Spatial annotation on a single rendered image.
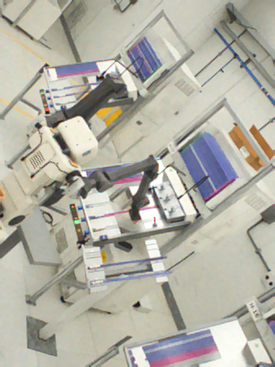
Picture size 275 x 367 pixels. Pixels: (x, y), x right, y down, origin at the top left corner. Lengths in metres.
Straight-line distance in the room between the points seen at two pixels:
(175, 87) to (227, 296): 2.08
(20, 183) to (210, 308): 2.77
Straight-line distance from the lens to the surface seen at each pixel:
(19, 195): 2.54
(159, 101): 4.32
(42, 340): 3.37
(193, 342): 2.78
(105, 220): 3.21
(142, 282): 3.72
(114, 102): 4.18
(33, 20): 7.29
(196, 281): 4.88
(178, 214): 3.23
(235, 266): 4.69
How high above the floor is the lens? 2.21
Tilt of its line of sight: 21 degrees down
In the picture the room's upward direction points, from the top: 50 degrees clockwise
